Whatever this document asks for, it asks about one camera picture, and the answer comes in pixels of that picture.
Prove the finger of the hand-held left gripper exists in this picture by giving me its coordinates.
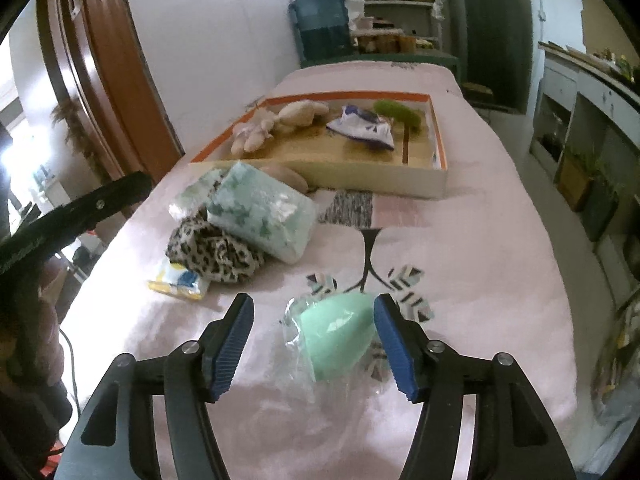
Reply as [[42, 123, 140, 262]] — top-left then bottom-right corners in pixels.
[[30, 171, 153, 252]]

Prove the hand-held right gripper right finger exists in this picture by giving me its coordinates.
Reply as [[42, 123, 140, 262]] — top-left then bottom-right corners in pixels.
[[373, 292, 578, 480]]

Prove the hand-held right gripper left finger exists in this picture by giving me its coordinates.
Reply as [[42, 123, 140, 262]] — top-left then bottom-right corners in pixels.
[[52, 292, 256, 480]]

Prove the mint sponge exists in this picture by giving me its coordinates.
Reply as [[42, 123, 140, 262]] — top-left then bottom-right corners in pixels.
[[284, 292, 396, 396]]

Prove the yellow cartoon wet wipes pack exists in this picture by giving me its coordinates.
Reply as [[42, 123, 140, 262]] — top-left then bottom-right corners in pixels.
[[147, 260, 211, 302]]

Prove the leopard print cloth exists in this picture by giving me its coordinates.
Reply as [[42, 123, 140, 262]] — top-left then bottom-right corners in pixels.
[[166, 210, 268, 283]]

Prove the small white-green tissue pack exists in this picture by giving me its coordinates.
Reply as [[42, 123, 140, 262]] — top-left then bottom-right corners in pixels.
[[169, 167, 228, 221]]

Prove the pale green diaper pack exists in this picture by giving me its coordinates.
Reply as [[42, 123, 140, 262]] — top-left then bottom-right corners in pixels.
[[206, 161, 318, 264]]

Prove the white teddy bear purple dress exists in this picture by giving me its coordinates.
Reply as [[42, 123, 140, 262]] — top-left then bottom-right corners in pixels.
[[231, 105, 281, 156]]

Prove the tan plush toy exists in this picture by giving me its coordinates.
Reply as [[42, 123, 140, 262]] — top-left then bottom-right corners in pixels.
[[260, 162, 311, 193]]

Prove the shallow orange-rimmed cardboard box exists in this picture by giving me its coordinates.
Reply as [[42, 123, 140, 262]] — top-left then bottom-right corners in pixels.
[[189, 91, 449, 200]]

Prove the beige plush toy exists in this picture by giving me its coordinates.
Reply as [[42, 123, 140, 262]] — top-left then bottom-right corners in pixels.
[[276, 101, 331, 134]]

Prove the blue and white packet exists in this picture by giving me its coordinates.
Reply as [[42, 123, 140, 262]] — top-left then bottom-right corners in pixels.
[[326, 104, 396, 151]]

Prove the green plush toy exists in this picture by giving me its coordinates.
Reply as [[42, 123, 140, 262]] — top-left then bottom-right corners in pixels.
[[374, 99, 423, 133]]

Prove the person's left forearm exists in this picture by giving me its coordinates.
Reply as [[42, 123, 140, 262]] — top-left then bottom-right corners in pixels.
[[0, 260, 76, 461]]

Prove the dried herb bundle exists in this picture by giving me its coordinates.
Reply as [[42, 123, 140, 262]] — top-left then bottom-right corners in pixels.
[[50, 100, 121, 181]]

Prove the brown wooden door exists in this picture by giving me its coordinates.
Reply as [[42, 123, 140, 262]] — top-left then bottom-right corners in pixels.
[[37, 0, 186, 186]]

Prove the yellow plant pot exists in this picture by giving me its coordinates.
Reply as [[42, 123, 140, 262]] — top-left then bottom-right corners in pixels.
[[556, 152, 598, 211]]

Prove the dark green plant pot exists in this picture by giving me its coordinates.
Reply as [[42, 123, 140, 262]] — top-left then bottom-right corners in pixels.
[[582, 180, 623, 241]]

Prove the blue water jug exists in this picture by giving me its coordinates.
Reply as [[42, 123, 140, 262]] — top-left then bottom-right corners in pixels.
[[288, 0, 353, 68]]

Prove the row of brown jars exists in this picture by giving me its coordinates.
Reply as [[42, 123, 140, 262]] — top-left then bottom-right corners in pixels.
[[357, 30, 433, 53]]

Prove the grey kitchen counter cabinet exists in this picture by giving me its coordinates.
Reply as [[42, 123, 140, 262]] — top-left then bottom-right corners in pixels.
[[530, 42, 640, 281]]

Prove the dark grey fridge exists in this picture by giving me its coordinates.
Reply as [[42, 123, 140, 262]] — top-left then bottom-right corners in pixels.
[[447, 0, 533, 113]]

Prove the white metal shelf rack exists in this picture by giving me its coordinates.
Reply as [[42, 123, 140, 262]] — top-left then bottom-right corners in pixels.
[[320, 0, 446, 56]]

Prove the row of condiment bottles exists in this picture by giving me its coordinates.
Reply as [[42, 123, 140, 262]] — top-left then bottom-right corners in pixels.
[[595, 47, 640, 83]]

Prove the cardboard wall sheet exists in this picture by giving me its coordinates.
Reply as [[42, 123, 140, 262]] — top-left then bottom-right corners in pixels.
[[580, 0, 628, 51]]

